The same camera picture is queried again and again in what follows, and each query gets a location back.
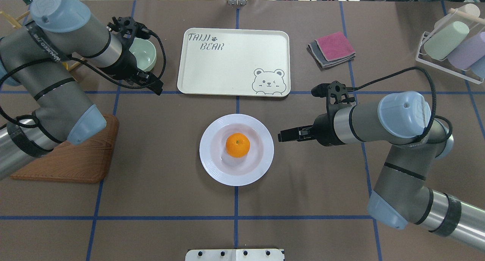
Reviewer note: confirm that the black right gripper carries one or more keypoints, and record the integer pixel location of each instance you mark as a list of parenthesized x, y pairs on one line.
[(323, 131)]

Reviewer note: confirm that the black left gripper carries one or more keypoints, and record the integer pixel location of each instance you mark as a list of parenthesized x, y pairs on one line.
[(122, 68)]

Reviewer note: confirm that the orange fruit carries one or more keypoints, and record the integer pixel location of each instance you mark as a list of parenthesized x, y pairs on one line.
[(237, 145)]

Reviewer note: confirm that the white round plate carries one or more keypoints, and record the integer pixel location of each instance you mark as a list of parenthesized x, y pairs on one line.
[(236, 171)]

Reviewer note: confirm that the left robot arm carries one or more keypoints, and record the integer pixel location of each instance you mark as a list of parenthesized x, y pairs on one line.
[(33, 57)]

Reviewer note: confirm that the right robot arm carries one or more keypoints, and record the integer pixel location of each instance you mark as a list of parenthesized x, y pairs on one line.
[(400, 196)]

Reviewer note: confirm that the cream bear print tray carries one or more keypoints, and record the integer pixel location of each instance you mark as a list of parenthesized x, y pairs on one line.
[(235, 62)]

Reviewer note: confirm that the brown wooden tray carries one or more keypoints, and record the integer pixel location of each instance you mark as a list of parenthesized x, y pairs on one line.
[(88, 162)]

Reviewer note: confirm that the pale green bowl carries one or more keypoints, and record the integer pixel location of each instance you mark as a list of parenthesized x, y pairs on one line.
[(145, 54)]

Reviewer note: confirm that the grey cloth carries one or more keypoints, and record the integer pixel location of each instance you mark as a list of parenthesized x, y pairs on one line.
[(316, 53)]

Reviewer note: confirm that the wooden peg drying rack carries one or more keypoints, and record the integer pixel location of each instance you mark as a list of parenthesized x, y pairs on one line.
[(15, 22)]

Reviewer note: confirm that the pink cloth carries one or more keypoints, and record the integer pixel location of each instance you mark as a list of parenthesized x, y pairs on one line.
[(335, 46)]

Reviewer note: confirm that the pale green cup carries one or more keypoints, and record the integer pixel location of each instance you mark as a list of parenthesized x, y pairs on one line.
[(440, 45)]

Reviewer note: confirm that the lilac cup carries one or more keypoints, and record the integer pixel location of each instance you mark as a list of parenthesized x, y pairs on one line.
[(468, 52)]

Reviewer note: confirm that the light blue cup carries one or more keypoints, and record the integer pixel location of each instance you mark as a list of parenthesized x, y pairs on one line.
[(478, 67)]

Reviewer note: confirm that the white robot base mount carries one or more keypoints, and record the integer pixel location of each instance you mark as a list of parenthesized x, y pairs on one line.
[(248, 254)]

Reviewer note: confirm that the white wire cup rack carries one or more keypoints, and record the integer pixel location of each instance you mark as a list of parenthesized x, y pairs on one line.
[(468, 14)]

